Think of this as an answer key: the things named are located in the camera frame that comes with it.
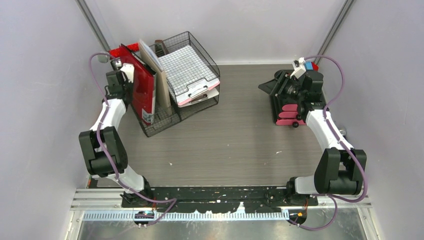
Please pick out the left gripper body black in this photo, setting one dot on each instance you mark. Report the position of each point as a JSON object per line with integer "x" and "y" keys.
{"x": 128, "y": 88}

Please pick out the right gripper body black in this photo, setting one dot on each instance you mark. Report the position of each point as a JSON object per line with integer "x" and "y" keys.
{"x": 289, "y": 88}

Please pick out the black pink drawer cabinet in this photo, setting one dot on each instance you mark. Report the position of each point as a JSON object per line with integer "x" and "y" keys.
{"x": 291, "y": 106}

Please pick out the red notebook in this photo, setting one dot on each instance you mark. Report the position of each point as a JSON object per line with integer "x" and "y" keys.
{"x": 144, "y": 87}

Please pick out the beige folder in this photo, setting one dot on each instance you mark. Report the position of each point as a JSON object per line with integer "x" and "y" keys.
{"x": 161, "y": 86}

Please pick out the black wire mesh organizer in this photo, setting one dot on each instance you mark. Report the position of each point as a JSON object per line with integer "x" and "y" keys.
{"x": 161, "y": 120}

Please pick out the pink clipboard with paper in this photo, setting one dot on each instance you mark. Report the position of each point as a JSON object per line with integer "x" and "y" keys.
{"x": 197, "y": 92}

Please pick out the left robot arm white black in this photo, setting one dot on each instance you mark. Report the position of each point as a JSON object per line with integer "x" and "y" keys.
{"x": 102, "y": 148}

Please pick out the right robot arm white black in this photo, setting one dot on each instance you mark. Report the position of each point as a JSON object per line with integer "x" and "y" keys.
{"x": 341, "y": 168}

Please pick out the colourful toy blocks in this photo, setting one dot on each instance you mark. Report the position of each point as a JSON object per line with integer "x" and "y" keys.
{"x": 310, "y": 66}

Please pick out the red glitter microphone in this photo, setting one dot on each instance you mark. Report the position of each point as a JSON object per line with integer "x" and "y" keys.
{"x": 122, "y": 49}

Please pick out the brown object behind organizer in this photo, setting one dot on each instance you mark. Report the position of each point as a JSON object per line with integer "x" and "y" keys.
{"x": 160, "y": 48}

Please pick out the white grid clipboard in tray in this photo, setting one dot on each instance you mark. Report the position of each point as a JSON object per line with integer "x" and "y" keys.
{"x": 183, "y": 67}

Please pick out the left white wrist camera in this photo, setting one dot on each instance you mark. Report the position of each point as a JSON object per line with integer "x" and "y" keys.
{"x": 128, "y": 69}

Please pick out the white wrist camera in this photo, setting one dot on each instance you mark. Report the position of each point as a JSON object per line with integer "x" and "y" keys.
{"x": 128, "y": 69}
{"x": 298, "y": 68}

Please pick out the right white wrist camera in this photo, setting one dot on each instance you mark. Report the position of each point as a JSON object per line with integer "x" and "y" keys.
{"x": 298, "y": 68}

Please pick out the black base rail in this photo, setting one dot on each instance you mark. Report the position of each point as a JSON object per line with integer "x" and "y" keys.
{"x": 218, "y": 199}

